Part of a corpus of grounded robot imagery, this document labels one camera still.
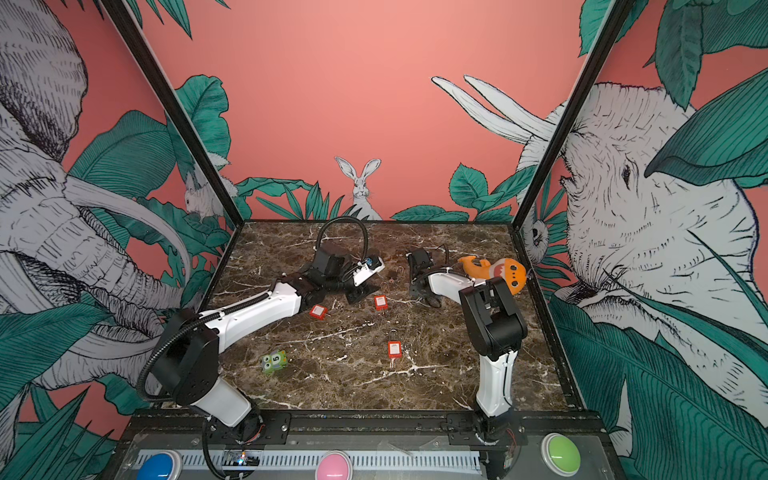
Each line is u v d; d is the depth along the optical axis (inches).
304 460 27.6
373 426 29.9
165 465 26.9
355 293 29.6
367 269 28.6
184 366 17.3
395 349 33.8
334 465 27.2
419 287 28.8
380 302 37.6
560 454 27.2
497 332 20.1
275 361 33.0
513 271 37.6
